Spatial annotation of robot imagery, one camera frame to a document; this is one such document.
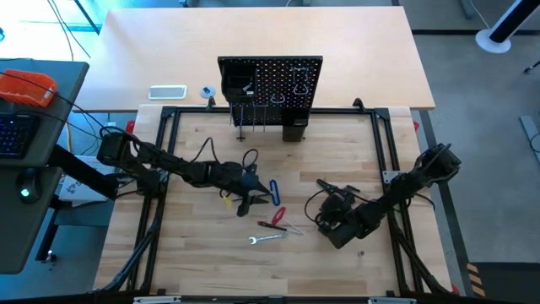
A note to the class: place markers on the orange case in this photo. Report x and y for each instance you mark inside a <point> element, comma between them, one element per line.
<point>25,88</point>

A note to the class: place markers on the black computer mouse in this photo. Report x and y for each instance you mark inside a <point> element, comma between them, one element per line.
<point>27,186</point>

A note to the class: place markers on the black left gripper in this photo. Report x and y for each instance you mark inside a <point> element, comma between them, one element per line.
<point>236,177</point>

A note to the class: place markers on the black white floor stand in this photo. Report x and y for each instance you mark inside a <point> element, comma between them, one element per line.
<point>493,40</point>

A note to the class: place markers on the large silver combination wrench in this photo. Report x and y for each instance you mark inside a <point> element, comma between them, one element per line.
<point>268,237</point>

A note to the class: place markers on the tall black pegboard bin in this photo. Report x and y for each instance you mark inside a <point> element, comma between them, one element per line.
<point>294,128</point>

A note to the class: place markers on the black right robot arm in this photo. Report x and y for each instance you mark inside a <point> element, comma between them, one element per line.
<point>405,190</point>

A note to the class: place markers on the grey floor rail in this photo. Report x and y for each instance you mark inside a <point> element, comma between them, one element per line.
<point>529,131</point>

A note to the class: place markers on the yellow tag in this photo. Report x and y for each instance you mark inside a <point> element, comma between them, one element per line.
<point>228,202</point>

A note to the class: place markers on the black screwdriver red cap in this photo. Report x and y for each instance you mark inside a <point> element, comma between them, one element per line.
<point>270,226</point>

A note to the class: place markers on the light wooden desk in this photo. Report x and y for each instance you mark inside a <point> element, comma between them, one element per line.
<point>253,38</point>

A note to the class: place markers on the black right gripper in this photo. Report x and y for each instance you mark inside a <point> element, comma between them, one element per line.
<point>337,228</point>

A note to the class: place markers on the red clamp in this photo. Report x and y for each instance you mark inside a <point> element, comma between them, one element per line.
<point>417,126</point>
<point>128,126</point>

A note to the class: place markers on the grey side desk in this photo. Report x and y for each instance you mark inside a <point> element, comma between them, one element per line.
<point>67,80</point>

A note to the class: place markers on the black perforated pegboard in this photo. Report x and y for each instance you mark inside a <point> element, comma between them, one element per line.
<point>278,80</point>

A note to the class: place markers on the silver metal bracket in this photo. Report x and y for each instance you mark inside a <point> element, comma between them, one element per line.
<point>157,300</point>
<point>391,300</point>

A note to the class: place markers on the black keyboard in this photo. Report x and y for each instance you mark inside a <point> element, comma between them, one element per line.
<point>14,135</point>

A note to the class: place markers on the large black pegboard bin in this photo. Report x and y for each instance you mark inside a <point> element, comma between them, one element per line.
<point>238,82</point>

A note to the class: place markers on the black aluminium table frame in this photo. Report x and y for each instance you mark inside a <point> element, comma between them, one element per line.
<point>198,110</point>

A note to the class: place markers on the white rectangular device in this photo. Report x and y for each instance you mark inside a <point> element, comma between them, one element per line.
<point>167,92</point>

